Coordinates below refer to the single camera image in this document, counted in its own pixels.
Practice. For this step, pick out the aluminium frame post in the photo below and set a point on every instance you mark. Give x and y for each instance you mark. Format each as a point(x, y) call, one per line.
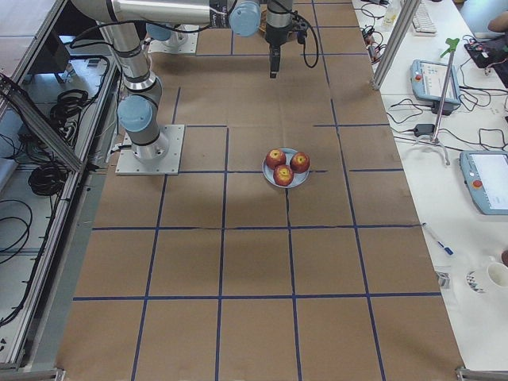
point(397, 20)

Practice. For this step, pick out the black power adapter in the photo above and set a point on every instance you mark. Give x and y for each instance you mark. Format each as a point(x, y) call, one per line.
point(424, 129)

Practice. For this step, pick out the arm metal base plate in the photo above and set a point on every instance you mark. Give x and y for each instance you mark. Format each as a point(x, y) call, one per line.
point(177, 44)
point(162, 157)

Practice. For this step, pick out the blue white pen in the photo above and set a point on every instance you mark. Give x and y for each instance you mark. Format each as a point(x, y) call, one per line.
point(436, 238)

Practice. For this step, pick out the red apple on plate front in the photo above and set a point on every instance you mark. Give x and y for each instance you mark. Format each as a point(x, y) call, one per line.
point(283, 175)

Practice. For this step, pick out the light blue plate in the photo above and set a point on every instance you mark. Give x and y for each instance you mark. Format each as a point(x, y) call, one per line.
point(298, 178)

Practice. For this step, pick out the red apple on plate back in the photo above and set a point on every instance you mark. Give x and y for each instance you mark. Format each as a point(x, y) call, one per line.
point(300, 162)

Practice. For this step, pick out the white keyboard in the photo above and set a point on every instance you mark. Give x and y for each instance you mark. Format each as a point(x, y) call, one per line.
point(423, 24)

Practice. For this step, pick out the red apple on plate left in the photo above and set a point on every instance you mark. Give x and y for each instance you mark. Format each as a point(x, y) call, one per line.
point(275, 157)

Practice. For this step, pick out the aluminium frame rail left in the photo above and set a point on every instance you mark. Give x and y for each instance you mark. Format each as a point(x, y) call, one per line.
point(38, 123)

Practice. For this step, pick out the white mug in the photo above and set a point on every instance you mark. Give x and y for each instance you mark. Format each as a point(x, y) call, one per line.
point(488, 279)

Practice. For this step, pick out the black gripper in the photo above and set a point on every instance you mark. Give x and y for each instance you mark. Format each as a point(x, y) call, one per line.
point(275, 33)

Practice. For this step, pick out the teach pendant far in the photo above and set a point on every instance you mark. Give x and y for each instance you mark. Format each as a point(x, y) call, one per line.
point(427, 80)

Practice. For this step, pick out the red apple on plate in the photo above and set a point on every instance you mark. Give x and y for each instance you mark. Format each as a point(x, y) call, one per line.
point(275, 157)
point(283, 175)
point(300, 162)

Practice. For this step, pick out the metal tripod stand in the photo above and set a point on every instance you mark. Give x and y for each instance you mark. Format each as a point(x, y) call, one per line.
point(442, 108)

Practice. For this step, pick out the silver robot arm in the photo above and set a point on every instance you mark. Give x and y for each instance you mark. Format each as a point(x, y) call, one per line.
point(137, 114)
point(278, 18)

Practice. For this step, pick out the teach pendant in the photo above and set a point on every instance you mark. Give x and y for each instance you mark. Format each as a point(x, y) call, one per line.
point(427, 80)
point(485, 177)

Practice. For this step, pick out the teach pendant near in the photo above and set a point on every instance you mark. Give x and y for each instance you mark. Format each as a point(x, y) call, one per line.
point(485, 177)

